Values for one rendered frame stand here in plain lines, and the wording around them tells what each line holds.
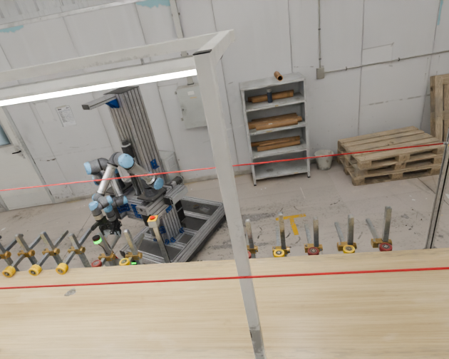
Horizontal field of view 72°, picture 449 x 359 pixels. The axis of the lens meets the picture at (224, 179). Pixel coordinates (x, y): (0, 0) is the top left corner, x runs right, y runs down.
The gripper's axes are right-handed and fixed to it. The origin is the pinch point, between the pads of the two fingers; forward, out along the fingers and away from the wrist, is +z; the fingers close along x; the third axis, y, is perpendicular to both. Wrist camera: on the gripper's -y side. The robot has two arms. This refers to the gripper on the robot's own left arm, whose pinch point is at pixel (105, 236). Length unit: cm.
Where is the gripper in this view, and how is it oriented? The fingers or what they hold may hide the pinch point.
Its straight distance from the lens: 295.1
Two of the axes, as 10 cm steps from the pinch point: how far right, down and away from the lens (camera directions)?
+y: 9.5, -2.8, 1.3
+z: 1.8, 8.5, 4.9
